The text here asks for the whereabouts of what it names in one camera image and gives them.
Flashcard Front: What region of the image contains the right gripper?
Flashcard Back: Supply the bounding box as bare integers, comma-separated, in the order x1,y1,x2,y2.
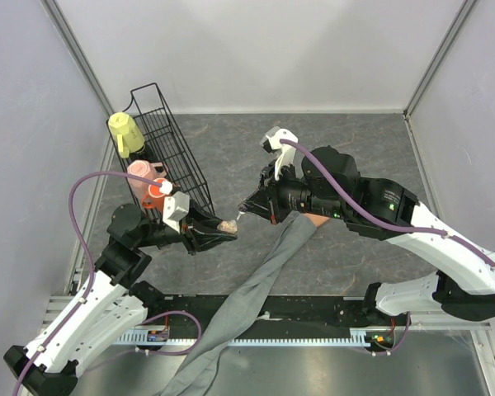
243,158,348,224

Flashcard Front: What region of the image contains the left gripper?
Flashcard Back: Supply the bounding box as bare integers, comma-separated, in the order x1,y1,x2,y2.
136,197,238,254

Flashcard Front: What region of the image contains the nail polish bottle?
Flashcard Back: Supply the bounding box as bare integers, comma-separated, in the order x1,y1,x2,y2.
217,220,238,234

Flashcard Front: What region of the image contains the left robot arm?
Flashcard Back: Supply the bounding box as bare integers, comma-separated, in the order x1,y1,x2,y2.
3,196,237,395

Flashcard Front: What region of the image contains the grey sleeve forearm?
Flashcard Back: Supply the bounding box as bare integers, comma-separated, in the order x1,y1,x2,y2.
160,214,318,396

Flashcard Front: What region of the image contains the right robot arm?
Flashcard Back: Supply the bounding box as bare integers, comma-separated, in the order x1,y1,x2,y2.
238,146,495,325

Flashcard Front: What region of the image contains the mannequin hand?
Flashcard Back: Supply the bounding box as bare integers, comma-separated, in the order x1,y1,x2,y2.
305,214,329,228

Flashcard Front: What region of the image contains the orange mug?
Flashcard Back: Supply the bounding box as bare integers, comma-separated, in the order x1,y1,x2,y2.
142,177,172,212

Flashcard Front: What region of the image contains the pink mug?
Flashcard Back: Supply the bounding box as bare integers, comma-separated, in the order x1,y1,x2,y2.
127,160,167,200

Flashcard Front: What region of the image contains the yellow mug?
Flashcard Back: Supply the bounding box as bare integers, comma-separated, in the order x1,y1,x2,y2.
108,112,145,158

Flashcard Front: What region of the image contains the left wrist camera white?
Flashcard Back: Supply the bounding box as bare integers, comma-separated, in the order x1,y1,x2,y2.
159,181,190,233

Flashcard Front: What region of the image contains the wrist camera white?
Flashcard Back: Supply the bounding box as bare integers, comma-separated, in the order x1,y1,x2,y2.
159,181,190,233
261,126,298,182

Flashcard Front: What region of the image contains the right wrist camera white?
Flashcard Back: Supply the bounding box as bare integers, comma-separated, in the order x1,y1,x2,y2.
261,126,298,182

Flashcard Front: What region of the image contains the black wire rack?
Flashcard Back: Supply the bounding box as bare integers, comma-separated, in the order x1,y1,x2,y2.
124,82,215,214

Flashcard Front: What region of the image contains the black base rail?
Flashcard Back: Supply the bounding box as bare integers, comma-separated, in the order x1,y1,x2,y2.
78,293,409,343

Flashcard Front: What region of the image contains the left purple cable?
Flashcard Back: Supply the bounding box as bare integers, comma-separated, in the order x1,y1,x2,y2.
14,171,166,396

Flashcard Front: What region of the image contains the purple cable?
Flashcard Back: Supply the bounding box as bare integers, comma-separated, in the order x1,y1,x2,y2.
279,139,495,281
14,171,166,396

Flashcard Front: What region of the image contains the light blue cable duct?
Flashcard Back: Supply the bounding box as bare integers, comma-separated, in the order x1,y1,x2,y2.
115,326,409,347

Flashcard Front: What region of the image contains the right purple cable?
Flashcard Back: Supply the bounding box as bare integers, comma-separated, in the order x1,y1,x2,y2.
279,139,495,281

